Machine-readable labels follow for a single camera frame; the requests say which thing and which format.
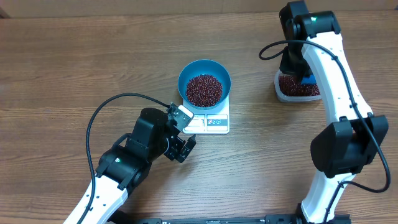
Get teal round bowl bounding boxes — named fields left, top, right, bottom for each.
left=177, top=59, right=231, bottom=109

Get white digital kitchen scale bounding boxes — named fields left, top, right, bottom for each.
left=183, top=96, right=230, bottom=134

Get blue plastic measuring scoop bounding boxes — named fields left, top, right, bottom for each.
left=301, top=74, right=317, bottom=85

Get red adzuki beans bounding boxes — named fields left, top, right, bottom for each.
left=278, top=75, right=320, bottom=96

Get red beans in bowl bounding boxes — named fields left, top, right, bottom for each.
left=185, top=74, right=223, bottom=108

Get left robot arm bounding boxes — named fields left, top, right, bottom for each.
left=65, top=105, right=196, bottom=223

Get clear plastic food container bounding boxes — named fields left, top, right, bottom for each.
left=274, top=70, right=321, bottom=103

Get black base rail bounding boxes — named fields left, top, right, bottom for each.
left=108, top=211, right=352, bottom=224

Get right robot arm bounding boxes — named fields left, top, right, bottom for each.
left=276, top=1, right=389, bottom=223

